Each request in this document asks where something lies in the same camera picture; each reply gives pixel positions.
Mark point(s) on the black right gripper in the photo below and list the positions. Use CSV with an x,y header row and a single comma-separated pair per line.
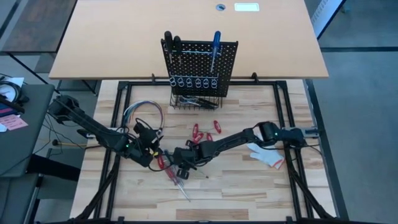
x,y
186,155

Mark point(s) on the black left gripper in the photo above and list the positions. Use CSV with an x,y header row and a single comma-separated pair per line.
x,y
148,137

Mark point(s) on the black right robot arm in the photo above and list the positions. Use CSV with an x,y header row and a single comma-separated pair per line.
x,y
233,141

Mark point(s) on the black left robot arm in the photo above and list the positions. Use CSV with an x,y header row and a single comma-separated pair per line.
x,y
93,127

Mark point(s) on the black metal peg board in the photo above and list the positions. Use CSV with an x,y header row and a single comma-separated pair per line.
x,y
199,65

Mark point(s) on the white work glove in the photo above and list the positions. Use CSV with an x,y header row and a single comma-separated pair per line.
x,y
264,155

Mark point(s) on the large beige desk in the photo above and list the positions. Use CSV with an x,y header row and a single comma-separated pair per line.
x,y
124,40

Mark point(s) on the black bench seat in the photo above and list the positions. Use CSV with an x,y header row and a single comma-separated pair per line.
x,y
53,168

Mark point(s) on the dark grey side desk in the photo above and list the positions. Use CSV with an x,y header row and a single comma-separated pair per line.
x,y
25,140

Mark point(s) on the pink paper sheet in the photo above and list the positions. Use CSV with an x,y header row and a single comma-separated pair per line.
x,y
13,122

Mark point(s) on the white paper sheet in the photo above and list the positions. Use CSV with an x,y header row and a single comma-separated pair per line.
x,y
15,81

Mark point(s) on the dark wooden table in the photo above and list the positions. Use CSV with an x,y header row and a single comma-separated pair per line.
x,y
40,25

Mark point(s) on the white desk cover plate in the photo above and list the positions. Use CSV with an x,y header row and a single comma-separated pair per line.
x,y
247,7

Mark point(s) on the white perforated case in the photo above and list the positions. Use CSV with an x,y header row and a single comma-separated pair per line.
x,y
323,15

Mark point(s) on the black aluminium rig frame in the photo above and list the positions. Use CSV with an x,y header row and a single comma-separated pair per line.
x,y
122,93

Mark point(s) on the silver screwdriver holder rail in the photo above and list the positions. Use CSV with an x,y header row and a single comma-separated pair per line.
x,y
192,52

